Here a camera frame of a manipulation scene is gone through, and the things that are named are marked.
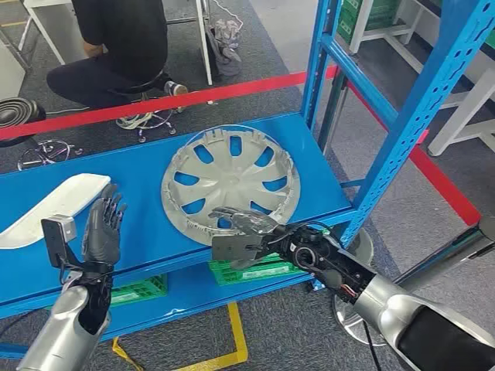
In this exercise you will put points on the white desk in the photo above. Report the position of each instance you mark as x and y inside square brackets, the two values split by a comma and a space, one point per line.
[203, 41]

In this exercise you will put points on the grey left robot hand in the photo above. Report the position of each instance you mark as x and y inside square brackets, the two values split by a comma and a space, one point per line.
[101, 235]

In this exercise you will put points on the dark barrier stanchion pole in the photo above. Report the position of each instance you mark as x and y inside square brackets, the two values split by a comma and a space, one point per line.
[332, 112]

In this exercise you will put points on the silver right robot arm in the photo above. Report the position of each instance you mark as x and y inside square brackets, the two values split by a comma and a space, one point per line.
[386, 307]

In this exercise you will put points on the silver wheel hubcap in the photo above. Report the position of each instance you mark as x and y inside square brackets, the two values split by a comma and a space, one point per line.
[232, 179]

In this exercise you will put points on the seated person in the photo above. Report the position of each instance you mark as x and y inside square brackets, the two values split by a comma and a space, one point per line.
[123, 36]

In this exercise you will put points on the black swivel stool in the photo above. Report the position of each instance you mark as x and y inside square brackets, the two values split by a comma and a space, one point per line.
[149, 87]

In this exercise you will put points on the grey cloth bundle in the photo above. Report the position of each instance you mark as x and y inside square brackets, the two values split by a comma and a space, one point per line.
[226, 51]

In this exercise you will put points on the black ribbed stool seat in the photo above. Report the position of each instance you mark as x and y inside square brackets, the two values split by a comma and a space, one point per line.
[15, 112]

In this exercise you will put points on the white table frame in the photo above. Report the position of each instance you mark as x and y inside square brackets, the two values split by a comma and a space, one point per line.
[464, 110]

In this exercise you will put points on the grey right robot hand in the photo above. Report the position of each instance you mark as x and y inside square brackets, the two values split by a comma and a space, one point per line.
[251, 221]

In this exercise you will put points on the white cabinet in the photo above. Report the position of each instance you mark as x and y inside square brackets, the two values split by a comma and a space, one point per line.
[11, 71]

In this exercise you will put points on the green crate stack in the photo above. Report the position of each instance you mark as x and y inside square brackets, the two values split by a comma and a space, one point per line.
[348, 20]

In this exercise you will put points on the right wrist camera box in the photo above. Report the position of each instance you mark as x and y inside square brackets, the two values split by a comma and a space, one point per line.
[232, 248]

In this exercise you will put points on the blue metal shelf rack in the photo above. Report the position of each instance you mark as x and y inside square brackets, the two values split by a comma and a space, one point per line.
[135, 205]

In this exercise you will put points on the chrome star stool base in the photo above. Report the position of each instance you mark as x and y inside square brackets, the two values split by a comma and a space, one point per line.
[48, 148]

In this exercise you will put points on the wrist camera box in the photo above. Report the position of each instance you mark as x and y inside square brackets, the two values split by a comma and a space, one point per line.
[58, 235]
[232, 248]

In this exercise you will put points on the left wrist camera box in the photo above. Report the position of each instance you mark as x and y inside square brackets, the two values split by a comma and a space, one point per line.
[58, 235]

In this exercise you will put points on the white plastic car part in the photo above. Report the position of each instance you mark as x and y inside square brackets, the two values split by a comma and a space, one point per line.
[58, 205]

